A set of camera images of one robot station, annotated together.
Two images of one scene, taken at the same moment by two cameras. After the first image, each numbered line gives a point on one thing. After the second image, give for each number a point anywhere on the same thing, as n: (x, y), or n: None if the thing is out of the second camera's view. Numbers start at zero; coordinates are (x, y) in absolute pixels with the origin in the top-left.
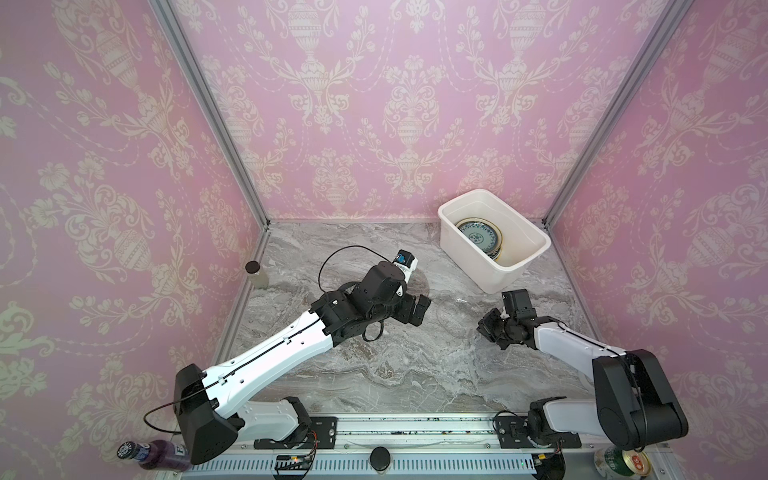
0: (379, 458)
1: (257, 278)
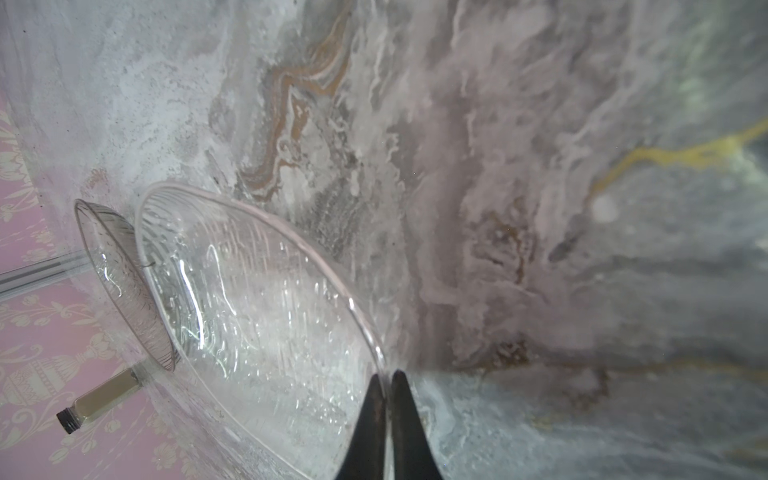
0: None
1: (98, 398)
